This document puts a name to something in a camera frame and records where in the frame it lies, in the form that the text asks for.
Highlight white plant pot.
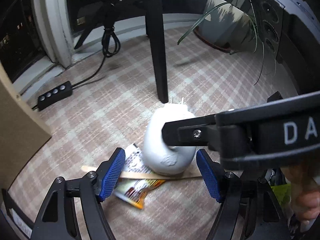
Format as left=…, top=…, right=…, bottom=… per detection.
left=194, top=0, right=255, bottom=54

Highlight person hand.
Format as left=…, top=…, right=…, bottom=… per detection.
left=281, top=161, right=319, bottom=225

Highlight black chair leg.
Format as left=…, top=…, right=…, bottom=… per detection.
left=142, top=0, right=169, bottom=103

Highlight white stuffed plush ball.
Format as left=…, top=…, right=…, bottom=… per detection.
left=142, top=102, right=196, bottom=176

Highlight black power strip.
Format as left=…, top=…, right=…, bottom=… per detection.
left=36, top=81, right=73, bottom=111

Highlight black power cable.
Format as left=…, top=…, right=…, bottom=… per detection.
left=31, top=26, right=122, bottom=111

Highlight potted plant leaves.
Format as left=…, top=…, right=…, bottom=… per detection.
left=177, top=2, right=266, bottom=85

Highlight grey speaker appliance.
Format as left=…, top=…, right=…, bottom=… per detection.
left=250, top=0, right=319, bottom=94

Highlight brown cardboard box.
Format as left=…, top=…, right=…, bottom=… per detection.
left=0, top=67, right=52, bottom=189

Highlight wooden stick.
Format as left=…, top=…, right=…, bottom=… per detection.
left=81, top=165, right=203, bottom=181

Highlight yellow green plastic toy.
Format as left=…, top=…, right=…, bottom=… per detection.
left=271, top=184, right=291, bottom=207

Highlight orange snack wrapper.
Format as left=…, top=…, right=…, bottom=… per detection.
left=113, top=143, right=165, bottom=210

